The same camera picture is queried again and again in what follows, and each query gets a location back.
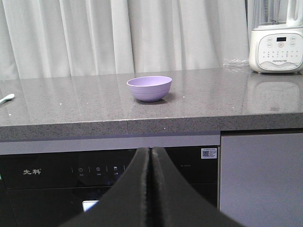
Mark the black drawer disinfection cabinet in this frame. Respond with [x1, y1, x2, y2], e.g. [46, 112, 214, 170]
[0, 145, 220, 227]

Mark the white pleated curtain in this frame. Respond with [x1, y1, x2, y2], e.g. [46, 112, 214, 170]
[0, 0, 249, 80]

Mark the grey cabinet door right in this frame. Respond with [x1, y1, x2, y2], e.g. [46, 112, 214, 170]
[220, 133, 303, 227]

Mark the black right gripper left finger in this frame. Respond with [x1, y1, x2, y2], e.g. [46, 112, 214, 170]
[61, 148, 150, 227]

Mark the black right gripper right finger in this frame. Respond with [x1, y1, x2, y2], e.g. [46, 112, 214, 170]
[151, 147, 242, 227]

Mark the purple plastic bowl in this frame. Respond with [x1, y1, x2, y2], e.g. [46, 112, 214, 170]
[126, 76, 172, 102]

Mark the clear plastic wrap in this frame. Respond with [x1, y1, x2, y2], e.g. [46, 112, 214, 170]
[223, 59, 251, 72]

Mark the mint green plastic spoon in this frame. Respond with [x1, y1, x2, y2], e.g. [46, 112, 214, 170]
[0, 93, 15, 104]

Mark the white blender appliance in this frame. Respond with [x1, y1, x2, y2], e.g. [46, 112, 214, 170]
[249, 0, 303, 73]

